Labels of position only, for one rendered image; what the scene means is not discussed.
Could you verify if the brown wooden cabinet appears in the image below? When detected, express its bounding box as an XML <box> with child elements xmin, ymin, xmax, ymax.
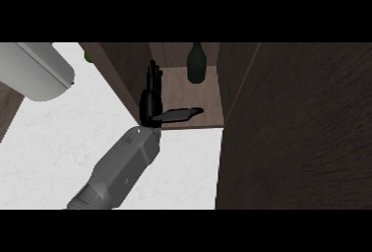
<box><xmin>79</xmin><ymin>42</ymin><xmax>263</xmax><ymax>131</ymax></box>

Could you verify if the pale grey rounded appliance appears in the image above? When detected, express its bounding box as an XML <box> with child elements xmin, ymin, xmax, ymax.
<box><xmin>0</xmin><ymin>42</ymin><xmax>77</xmax><ymax>103</ymax></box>

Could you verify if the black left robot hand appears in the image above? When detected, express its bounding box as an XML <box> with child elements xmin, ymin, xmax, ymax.
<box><xmin>139</xmin><ymin>59</ymin><xmax>206</xmax><ymax>129</ymax></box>

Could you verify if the brown wooden panel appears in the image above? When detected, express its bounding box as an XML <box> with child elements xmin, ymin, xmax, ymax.
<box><xmin>0</xmin><ymin>81</ymin><xmax>27</xmax><ymax>144</ymax></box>

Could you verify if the dark brown cabinet door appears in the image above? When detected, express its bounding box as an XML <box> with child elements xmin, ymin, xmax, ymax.
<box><xmin>214</xmin><ymin>42</ymin><xmax>372</xmax><ymax>211</ymax></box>

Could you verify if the dark green wine bottle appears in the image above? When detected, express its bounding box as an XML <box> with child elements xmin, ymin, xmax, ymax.
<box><xmin>186</xmin><ymin>42</ymin><xmax>210</xmax><ymax>85</ymax></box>

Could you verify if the small green object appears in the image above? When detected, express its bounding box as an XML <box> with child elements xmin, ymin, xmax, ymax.
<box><xmin>83</xmin><ymin>49</ymin><xmax>96</xmax><ymax>64</ymax></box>

